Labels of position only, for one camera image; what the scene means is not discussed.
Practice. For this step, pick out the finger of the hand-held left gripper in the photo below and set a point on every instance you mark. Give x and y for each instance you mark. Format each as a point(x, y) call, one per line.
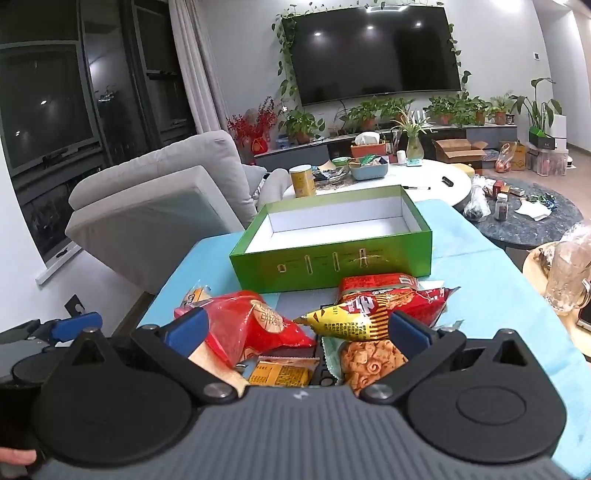
point(76, 324)

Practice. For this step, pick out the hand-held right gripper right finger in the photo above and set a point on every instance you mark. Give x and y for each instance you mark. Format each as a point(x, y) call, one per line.
point(411, 333)

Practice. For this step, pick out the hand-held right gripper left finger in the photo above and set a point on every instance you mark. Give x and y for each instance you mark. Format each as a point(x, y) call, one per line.
point(187, 330)

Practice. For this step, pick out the red silver-edged snack bag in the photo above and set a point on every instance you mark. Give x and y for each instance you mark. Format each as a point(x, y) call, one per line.
point(369, 286)

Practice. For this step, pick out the red round-logo snack bag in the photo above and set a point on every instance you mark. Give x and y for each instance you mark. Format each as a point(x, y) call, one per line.
point(258, 325)

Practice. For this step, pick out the green cardboard box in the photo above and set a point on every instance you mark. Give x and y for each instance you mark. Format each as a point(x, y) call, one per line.
point(323, 267)

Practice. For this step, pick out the person's left hand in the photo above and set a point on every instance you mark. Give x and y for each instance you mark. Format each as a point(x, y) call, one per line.
point(16, 457)

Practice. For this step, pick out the pale orange snack packet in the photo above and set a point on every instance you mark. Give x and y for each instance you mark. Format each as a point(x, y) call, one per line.
point(196, 297)

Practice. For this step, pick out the clear packet of orange crisps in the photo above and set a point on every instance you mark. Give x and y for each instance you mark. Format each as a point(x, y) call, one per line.
point(369, 364)

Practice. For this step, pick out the yellow striped snack packet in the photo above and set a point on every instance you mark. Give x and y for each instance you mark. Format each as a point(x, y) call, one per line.
point(351, 325)

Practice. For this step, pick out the grey sofa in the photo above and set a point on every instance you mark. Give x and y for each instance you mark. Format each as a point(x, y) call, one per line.
point(152, 203)

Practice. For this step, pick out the round wooden table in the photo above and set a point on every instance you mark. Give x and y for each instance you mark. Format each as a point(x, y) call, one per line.
point(535, 267)

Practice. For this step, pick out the clear bag with dark contents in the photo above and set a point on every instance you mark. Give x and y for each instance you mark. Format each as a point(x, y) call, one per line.
point(478, 207)

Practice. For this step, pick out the black pen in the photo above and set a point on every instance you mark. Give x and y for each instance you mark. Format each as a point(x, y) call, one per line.
point(415, 188)

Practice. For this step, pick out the dark marble round table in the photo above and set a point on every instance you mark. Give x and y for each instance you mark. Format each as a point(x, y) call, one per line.
point(521, 230)

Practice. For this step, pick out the spice jar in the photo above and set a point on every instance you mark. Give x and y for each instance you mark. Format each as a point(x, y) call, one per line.
point(501, 210)

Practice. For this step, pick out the white round table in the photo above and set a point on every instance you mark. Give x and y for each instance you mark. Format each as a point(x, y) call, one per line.
point(415, 177)

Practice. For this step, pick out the glass pitcher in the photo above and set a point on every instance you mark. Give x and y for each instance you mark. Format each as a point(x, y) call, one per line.
point(565, 277)

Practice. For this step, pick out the teal plastic basin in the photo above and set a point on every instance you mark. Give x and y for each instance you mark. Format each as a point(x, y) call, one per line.
point(369, 173)

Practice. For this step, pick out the small red box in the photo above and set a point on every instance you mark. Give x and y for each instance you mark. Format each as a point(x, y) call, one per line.
point(498, 188)

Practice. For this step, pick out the yellow stool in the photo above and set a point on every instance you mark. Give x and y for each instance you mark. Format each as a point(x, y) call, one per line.
point(465, 170)

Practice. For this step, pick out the white paper sheet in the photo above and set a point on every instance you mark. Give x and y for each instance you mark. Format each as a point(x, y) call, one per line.
point(533, 210)

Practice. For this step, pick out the small white cup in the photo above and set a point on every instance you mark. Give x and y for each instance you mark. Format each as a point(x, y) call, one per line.
point(401, 158)

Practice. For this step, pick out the green round container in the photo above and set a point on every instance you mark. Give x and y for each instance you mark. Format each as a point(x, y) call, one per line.
point(341, 161)

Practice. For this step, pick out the yellow canister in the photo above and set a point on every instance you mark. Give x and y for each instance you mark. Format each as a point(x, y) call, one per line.
point(302, 182)

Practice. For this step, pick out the glass vase with spider plant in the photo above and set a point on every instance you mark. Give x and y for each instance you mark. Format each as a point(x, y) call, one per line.
point(414, 145)

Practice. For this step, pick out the open cardboard box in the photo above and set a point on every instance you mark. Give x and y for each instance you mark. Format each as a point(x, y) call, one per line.
point(457, 150)

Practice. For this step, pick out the orange tissue box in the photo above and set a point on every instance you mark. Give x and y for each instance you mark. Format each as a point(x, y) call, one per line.
point(368, 148)

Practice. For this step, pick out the plastic bag of fruit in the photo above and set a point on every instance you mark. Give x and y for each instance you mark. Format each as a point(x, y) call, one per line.
point(505, 159)

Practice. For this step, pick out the grey television cabinet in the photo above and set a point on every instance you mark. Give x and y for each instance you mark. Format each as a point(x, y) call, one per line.
point(300, 154)

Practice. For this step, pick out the dark framed window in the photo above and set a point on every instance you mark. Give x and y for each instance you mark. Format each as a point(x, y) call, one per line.
point(55, 115)

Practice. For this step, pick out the red berry branches in vase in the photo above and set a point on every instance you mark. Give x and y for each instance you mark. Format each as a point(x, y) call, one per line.
point(256, 129)

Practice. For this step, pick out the green potted plant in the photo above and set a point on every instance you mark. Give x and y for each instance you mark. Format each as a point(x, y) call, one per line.
point(364, 115)
point(302, 127)
point(500, 113)
point(397, 107)
point(442, 110)
point(475, 110)

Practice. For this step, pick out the tall leafy potted plant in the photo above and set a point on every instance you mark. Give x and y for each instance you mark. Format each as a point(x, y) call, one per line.
point(538, 108)

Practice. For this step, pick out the white curtain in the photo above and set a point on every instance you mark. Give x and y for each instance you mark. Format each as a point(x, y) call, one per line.
point(198, 69)

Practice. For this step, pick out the black wall socket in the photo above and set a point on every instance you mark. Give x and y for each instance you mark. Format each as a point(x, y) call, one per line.
point(75, 307)

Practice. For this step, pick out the black wall television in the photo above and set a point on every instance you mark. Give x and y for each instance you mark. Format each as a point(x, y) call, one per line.
point(378, 55)

